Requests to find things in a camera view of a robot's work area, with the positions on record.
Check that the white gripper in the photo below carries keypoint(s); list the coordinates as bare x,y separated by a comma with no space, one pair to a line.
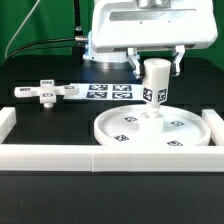
152,25

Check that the white round table top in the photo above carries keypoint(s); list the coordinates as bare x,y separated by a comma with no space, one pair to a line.
130,125

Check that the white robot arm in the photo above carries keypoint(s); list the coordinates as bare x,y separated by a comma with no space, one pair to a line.
110,60

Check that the white marker sheet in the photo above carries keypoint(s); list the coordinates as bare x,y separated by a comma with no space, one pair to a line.
107,92

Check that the white cross-shaped table base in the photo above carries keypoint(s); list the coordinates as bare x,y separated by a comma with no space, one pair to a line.
46,92

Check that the white U-shaped fence frame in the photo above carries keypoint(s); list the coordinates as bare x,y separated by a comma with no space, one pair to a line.
14,157

